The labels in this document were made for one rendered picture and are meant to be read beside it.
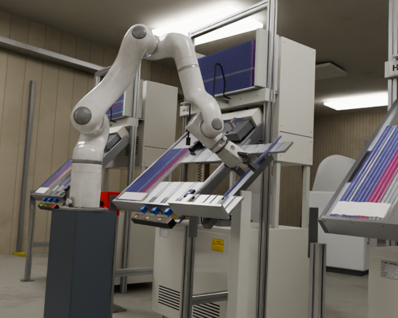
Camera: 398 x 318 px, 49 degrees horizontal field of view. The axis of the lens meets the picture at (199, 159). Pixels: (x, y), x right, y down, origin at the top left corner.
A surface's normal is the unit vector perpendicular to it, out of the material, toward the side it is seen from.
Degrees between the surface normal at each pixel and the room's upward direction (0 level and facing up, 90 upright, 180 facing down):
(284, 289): 90
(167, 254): 90
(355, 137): 90
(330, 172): 90
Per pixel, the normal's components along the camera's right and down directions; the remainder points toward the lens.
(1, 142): 0.74, -0.02
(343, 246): -0.59, -0.10
